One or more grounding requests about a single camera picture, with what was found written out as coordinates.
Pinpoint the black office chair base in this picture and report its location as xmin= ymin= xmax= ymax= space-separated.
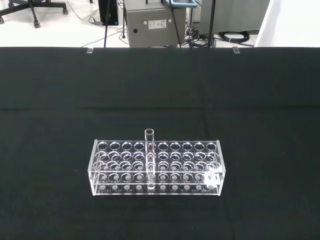
xmin=0 ymin=0 xmax=70 ymax=29

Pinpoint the blue tray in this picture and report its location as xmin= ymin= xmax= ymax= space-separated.
xmin=166 ymin=0 xmax=197 ymax=9

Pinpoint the grey-green panel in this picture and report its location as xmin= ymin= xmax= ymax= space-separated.
xmin=199 ymin=0 xmax=271 ymax=35

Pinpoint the black bench cloth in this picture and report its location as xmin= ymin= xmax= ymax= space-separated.
xmin=0 ymin=46 xmax=320 ymax=240

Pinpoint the coiled black cable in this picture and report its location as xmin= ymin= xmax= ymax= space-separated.
xmin=216 ymin=30 xmax=255 ymax=48

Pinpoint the white board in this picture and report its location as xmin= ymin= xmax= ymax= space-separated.
xmin=254 ymin=0 xmax=320 ymax=48

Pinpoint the grey metal cabinet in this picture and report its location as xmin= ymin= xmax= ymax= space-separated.
xmin=125 ymin=0 xmax=194 ymax=49

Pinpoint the clear acrylic test tube rack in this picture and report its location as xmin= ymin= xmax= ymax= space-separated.
xmin=87 ymin=139 xmax=226 ymax=197

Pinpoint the black computer tower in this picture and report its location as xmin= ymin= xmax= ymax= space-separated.
xmin=97 ymin=0 xmax=120 ymax=27

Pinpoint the black tripod leg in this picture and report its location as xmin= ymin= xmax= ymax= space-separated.
xmin=206 ymin=0 xmax=217 ymax=49
xmin=103 ymin=0 xmax=112 ymax=48

